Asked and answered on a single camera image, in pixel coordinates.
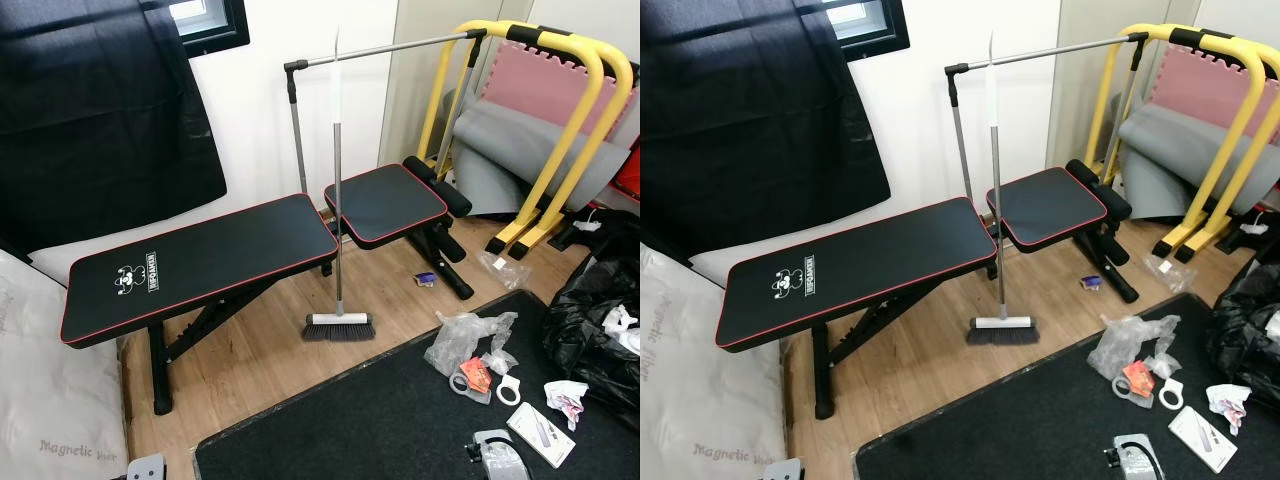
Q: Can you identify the silver handled grey broom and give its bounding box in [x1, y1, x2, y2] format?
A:
[303, 28, 377, 342]
[965, 30, 1041, 347]

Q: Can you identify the black floor rug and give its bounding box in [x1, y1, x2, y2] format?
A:
[852, 293, 1280, 480]
[195, 290, 641, 480]

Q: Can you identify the black garbage bag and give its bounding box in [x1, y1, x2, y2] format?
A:
[543, 215, 641, 431]
[1205, 235, 1280, 411]

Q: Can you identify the clear plastic wrapper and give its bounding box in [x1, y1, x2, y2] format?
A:
[478, 250, 531, 291]
[1145, 253, 1196, 294]

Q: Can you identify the white printed pillow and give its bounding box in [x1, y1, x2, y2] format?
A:
[0, 245, 131, 480]
[640, 245, 791, 480]

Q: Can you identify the grey exercise mat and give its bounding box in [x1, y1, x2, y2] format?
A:
[1115, 100, 1280, 216]
[450, 95, 641, 216]

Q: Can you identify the black hanging cloth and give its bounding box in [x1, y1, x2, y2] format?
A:
[640, 0, 891, 259]
[0, 0, 229, 253]

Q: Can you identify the crumpled white pink paper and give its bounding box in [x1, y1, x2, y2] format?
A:
[543, 380, 591, 431]
[1205, 383, 1251, 436]

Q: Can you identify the pink foam puzzle mat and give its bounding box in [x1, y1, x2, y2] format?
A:
[1143, 45, 1280, 136]
[478, 40, 641, 133]

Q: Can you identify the clear crumpled plastic bag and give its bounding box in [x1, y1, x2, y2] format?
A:
[1087, 315, 1183, 381]
[423, 310, 519, 377]

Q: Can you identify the black foam bench roller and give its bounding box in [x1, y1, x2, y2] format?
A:
[403, 157, 473, 218]
[1065, 158, 1133, 221]

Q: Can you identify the flat white box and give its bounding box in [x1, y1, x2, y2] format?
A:
[1168, 405, 1238, 473]
[505, 402, 576, 469]

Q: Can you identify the long black red-trimmed bench pad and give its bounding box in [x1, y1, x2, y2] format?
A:
[60, 192, 339, 351]
[715, 197, 999, 353]

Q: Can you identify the short black red-trimmed bench pad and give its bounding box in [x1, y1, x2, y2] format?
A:
[323, 162, 449, 246]
[985, 167, 1109, 251]

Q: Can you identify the yellow steel exercise frame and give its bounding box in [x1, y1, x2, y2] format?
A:
[1083, 22, 1280, 264]
[415, 20, 637, 263]

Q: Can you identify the black steel bench frame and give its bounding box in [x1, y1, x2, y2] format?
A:
[148, 215, 476, 416]
[810, 215, 1141, 421]

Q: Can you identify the black window frame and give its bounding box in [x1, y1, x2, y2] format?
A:
[822, 0, 911, 63]
[168, 0, 251, 58]

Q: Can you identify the silver clothes rail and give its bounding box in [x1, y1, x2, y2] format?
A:
[284, 28, 489, 198]
[945, 32, 1149, 201]

